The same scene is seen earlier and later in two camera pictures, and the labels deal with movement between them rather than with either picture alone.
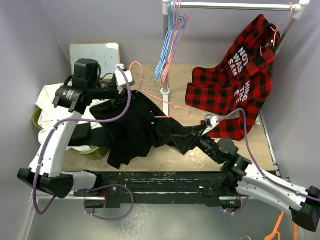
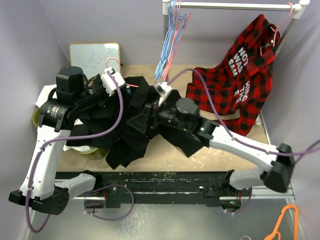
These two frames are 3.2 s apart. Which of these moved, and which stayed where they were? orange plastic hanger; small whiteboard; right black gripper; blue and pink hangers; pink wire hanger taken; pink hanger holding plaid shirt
Moved: pink wire hanger taken; right black gripper
Stayed: blue and pink hangers; small whiteboard; pink hanger holding plaid shirt; orange plastic hanger
